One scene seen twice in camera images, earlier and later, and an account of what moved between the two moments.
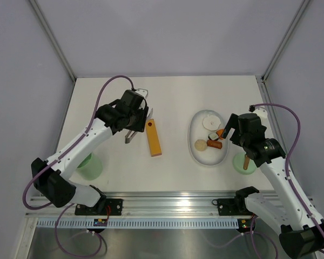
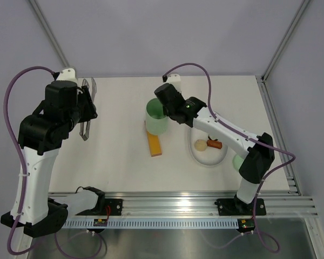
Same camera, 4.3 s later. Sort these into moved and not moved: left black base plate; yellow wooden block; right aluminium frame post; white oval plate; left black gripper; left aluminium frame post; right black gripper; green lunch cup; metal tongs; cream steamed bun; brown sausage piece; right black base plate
Moved: metal tongs; right black gripper; left black gripper; green lunch cup
Not moved: cream steamed bun; brown sausage piece; yellow wooden block; left black base plate; white oval plate; right aluminium frame post; left aluminium frame post; right black base plate
